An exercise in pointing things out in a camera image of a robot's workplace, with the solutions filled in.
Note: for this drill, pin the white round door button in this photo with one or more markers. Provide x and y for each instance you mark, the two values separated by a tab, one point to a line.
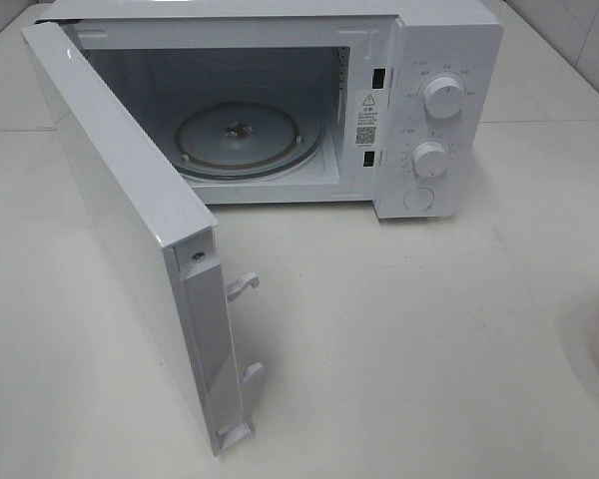
419	199

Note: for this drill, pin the white microwave door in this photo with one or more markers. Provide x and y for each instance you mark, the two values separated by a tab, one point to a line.
158	234

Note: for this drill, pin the white timer knob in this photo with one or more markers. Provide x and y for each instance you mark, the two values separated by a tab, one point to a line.
430	159

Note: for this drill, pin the white warning label sticker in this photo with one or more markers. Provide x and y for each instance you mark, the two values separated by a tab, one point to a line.
366	119

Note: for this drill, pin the white microwave oven body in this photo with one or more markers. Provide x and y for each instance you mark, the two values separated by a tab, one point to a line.
161	59

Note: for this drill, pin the upper white power knob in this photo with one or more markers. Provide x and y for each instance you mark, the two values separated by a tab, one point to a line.
443	96

